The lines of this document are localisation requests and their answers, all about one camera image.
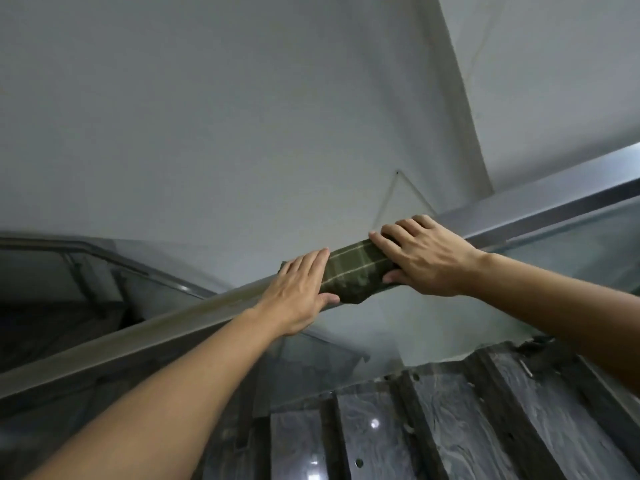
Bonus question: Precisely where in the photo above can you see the person's left hand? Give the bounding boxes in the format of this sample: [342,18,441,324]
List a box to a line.
[255,247,342,338]

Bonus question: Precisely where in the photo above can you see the person's right hand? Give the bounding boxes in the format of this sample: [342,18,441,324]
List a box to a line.
[368,215,484,298]

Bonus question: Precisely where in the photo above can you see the green plaid cloth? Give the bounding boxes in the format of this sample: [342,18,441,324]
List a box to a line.
[278,239,404,306]

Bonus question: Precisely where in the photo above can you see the person's right forearm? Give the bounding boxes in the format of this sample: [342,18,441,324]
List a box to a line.
[464,250,640,393]

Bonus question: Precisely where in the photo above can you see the person's left forearm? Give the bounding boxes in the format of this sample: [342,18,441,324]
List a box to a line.
[25,306,290,480]

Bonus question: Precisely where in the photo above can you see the glass balustrade panel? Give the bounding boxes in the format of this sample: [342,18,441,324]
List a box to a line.
[0,195,640,480]
[0,242,372,378]

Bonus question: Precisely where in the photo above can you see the steel stair handrail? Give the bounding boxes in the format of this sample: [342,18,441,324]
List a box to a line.
[0,234,221,300]
[0,142,640,401]

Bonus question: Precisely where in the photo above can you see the grey marble staircase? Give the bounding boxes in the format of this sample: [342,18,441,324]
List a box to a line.
[200,339,640,480]

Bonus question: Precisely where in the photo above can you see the thin wall wire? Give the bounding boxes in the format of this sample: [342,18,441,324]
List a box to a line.
[377,169,440,235]

